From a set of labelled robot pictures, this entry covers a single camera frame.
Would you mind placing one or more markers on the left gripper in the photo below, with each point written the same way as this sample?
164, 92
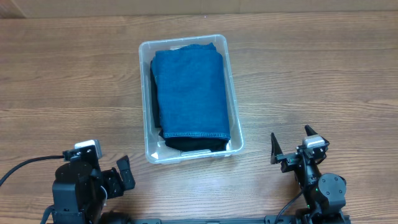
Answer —
112, 177

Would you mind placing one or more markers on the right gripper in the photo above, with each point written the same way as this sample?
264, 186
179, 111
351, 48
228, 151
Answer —
292, 157

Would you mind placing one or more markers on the black cloth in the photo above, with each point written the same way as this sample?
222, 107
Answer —
154, 98
187, 144

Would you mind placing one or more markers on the blue denim cloth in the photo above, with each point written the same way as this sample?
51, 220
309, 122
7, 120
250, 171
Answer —
191, 92

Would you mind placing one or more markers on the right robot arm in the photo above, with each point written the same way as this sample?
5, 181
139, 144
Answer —
322, 196

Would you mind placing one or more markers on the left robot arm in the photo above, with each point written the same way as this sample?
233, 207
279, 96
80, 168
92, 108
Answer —
81, 189

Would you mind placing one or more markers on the clear plastic container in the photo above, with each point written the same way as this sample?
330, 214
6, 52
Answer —
155, 149

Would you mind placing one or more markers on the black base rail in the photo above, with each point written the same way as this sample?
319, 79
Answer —
217, 220

